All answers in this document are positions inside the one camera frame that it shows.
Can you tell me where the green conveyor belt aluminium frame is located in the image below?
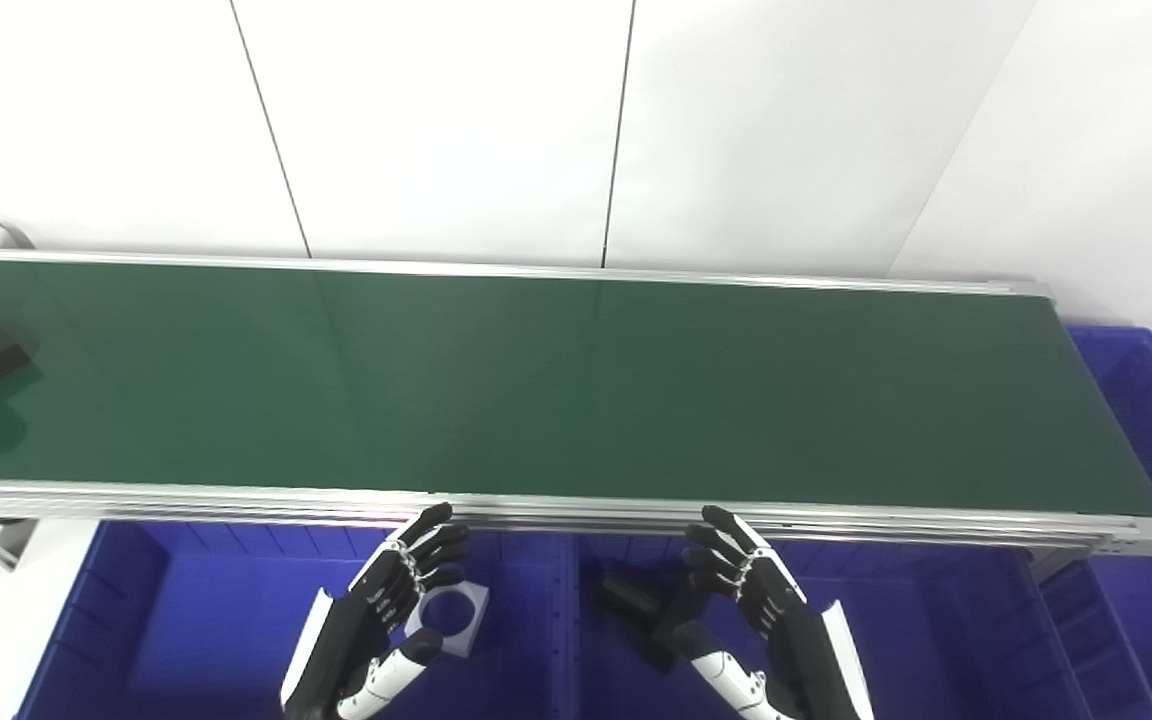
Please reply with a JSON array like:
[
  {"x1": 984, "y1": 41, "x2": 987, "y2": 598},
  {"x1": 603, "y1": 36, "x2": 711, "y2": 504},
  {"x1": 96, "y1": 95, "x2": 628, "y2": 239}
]
[{"x1": 0, "y1": 245, "x2": 1152, "y2": 561}]

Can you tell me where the white square part round hole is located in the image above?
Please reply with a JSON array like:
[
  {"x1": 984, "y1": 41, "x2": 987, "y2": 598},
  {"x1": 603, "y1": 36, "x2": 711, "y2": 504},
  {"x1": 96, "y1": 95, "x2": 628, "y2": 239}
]
[{"x1": 404, "y1": 580, "x2": 491, "y2": 662}]

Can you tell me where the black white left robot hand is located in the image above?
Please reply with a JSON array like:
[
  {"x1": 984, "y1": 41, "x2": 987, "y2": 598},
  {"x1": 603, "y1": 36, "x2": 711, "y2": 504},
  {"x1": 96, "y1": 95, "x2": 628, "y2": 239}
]
[{"x1": 281, "y1": 503, "x2": 473, "y2": 720}]

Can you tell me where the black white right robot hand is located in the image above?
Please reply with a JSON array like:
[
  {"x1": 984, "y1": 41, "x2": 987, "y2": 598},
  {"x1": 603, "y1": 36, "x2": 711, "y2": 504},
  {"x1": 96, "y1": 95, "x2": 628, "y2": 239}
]
[{"x1": 674, "y1": 505, "x2": 877, "y2": 720}]

